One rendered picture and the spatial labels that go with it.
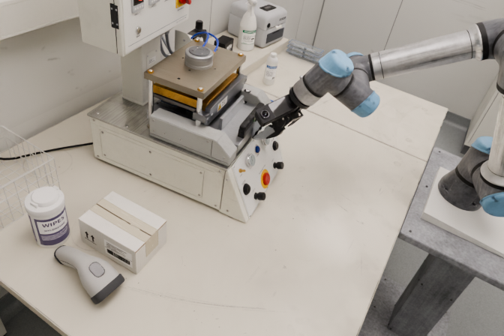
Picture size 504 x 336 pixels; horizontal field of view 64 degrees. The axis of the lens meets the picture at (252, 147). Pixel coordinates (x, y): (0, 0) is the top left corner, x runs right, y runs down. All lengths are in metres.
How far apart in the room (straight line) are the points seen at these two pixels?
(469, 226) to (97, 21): 1.24
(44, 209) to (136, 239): 0.22
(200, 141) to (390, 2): 2.58
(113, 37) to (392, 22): 2.67
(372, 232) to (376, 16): 2.43
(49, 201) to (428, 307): 1.44
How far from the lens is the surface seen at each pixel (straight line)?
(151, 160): 1.23
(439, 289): 1.79
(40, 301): 1.10
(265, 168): 1.30
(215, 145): 1.08
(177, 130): 1.12
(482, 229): 1.49
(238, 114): 1.24
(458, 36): 1.19
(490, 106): 3.13
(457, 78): 3.53
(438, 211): 1.45
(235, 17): 2.14
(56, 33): 1.47
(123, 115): 1.27
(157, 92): 1.18
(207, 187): 1.18
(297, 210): 1.28
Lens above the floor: 1.66
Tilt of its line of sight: 38 degrees down
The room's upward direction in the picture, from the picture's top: 10 degrees clockwise
